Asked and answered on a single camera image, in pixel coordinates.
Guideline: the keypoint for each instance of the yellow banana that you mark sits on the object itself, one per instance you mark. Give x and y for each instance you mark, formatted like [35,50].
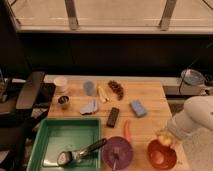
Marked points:
[103,95]

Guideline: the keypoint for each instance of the orange carrot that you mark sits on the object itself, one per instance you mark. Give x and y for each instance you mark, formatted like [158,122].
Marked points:
[127,130]

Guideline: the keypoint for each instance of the yellow red apple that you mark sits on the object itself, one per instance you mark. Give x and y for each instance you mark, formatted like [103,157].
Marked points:
[164,140]

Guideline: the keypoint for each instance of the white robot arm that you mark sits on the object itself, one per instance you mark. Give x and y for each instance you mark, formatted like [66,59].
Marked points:
[197,112]

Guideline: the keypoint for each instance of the blue lidded container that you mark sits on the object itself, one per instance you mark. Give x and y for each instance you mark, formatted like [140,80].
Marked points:
[192,77]

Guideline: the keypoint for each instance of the red bowl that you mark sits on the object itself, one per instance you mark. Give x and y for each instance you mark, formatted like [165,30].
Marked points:
[161,157]

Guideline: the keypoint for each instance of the blue sponge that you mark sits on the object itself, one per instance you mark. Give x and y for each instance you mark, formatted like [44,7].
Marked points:
[138,108]

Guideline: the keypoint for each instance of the metal scoop with black handle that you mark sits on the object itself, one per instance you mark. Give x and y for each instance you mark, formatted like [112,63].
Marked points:
[67,157]

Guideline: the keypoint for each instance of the bunch of dark grapes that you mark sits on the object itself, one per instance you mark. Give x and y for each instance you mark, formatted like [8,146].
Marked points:
[117,89]

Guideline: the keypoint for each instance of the blue crumpled cloth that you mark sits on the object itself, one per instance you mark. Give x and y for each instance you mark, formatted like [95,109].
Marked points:
[89,108]

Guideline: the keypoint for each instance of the green plastic tray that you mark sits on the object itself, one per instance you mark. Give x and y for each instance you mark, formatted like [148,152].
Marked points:
[57,135]

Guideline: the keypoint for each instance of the purple plate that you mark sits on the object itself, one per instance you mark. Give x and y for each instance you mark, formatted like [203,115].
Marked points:
[125,152]

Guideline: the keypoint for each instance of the black rectangular bar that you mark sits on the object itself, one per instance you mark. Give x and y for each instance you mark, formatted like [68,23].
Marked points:
[112,118]

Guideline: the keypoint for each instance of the fork on purple plate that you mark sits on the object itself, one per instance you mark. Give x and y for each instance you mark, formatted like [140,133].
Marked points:
[116,158]

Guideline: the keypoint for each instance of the white paper cup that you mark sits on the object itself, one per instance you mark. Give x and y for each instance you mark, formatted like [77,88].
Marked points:
[61,83]

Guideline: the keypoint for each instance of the small dark-filled cup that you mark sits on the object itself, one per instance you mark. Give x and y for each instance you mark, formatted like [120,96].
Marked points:
[63,102]

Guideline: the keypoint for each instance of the blue plastic cup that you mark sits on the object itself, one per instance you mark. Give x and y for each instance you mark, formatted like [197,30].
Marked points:
[88,87]

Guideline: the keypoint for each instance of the black side stand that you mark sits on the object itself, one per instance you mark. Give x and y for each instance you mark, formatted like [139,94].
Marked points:
[22,107]

